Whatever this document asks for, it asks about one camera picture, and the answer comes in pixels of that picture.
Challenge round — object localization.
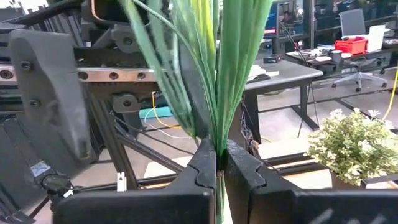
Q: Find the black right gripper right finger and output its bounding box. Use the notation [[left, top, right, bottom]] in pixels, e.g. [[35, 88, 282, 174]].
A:
[[224, 139, 398, 224]]

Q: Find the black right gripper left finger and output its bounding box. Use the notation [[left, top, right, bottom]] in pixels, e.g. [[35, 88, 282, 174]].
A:
[[52, 139, 217, 224]]

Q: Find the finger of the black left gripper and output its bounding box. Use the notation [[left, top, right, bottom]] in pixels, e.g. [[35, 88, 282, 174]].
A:
[[8, 29, 93, 162], [178, 43, 213, 140]]

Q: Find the blue artificial flower bunch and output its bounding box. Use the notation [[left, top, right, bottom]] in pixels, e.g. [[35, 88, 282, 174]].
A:
[[119, 0, 274, 224]]

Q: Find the white plastic clip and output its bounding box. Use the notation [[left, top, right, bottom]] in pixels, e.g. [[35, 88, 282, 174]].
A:
[[116, 172, 127, 192]]

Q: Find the potted green plant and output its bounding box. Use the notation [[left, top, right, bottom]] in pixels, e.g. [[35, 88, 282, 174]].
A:
[[306, 107, 398, 190]]

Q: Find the grey table with black legs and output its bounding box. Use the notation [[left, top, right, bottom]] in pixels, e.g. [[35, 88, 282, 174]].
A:
[[242, 58, 324, 144]]

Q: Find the computer monitor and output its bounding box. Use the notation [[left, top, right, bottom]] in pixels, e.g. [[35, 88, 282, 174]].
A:
[[264, 1, 307, 37]]

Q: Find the red plastic bin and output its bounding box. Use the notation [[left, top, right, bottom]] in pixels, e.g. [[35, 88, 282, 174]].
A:
[[334, 36, 368, 56]]

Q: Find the dark cluttered desk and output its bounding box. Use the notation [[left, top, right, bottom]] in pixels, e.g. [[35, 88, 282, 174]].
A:
[[285, 39, 398, 74]]

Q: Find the grey swivel chair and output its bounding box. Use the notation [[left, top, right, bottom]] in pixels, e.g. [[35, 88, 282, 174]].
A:
[[331, 8, 388, 93]]

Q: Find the white container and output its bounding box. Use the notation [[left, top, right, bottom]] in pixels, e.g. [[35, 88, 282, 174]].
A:
[[366, 24, 386, 52]]

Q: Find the black aluminium rig frame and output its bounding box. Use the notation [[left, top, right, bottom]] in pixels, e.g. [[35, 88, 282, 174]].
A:
[[71, 99, 330, 194]]

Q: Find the yellow power cable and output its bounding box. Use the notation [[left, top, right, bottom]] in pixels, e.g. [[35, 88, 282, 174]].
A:
[[381, 67, 398, 122]]

